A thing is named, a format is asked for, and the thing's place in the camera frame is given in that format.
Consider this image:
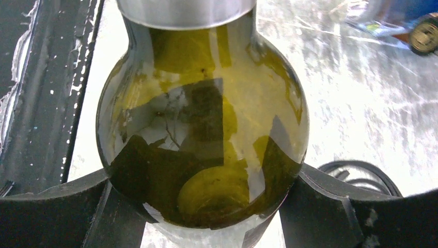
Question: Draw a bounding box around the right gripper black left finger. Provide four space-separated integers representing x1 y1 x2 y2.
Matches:
1 170 146 247

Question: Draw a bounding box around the clear bottle black cap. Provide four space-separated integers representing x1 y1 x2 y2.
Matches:
345 1 437 56

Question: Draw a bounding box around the olive green bottle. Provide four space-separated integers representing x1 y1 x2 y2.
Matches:
97 9 309 230

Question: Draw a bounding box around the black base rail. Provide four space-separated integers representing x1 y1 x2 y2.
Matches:
1 1 103 196

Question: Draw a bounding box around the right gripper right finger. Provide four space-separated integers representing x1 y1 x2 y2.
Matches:
279 163 437 247

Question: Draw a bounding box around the coiled black cable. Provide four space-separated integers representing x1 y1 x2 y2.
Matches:
317 160 404 197

